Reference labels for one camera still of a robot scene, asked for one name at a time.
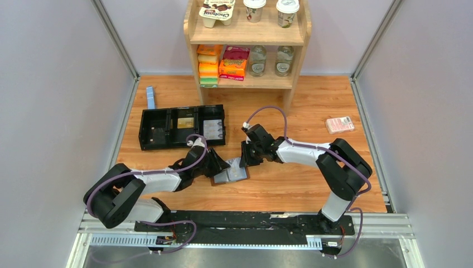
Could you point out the silver VIP card top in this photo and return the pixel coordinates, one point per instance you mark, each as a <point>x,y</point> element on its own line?
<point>214,125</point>

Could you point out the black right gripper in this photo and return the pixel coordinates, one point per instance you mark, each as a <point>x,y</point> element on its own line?
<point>245,160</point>

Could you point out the yogurt cup multipack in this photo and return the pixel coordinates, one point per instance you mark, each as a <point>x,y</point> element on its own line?
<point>217,10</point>

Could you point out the right glass water bottle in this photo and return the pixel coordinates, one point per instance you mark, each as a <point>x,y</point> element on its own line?
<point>284,60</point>

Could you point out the brown leather card holder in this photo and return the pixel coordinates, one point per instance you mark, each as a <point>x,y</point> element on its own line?
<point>232,174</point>

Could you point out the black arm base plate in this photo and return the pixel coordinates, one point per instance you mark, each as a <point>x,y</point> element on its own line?
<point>247,228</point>

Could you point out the left glass water bottle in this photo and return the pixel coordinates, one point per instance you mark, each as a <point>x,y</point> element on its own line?
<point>257,60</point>

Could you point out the blue plastic strip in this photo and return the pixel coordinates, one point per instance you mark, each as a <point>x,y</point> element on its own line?
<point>150,94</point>

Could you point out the pink wrapped card pack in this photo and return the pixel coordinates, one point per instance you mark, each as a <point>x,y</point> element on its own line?
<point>339,125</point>

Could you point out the orange snack box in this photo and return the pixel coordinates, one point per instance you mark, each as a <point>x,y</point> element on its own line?
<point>233,67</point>

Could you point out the silver vip card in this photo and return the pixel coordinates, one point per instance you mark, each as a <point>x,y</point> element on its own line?
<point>213,134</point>
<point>214,125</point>

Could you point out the red snack box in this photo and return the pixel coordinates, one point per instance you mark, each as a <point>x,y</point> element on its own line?
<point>236,53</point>

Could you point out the black three-compartment tray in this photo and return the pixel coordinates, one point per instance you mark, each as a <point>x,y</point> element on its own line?
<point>158,128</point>

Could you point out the aluminium frame rail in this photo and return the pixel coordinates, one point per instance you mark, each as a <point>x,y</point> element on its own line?
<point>368,234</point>

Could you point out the gold credit card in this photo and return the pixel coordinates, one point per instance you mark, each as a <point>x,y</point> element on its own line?
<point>185,123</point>

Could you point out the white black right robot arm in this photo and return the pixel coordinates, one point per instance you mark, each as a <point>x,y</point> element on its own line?
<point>344,170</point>

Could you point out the stack of colourful sponges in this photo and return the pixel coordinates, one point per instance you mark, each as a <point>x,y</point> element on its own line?
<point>208,57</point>

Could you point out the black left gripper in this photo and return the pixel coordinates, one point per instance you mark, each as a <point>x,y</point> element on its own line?
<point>218,164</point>

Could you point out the left paper coffee cup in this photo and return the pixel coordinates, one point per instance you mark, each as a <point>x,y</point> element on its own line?
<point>254,9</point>

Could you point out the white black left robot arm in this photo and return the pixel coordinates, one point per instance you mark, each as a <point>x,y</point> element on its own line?
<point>116,196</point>

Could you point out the paper coffee cup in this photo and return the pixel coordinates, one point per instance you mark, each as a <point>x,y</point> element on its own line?
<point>254,9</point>
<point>287,10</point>

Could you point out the right paper coffee cup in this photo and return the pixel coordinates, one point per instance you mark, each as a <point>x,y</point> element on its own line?
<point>287,10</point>

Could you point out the silver VIP card middle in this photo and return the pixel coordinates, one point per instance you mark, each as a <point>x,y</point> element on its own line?
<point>213,134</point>

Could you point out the glass water bottle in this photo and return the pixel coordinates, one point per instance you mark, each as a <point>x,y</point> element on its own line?
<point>257,60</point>
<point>284,60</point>

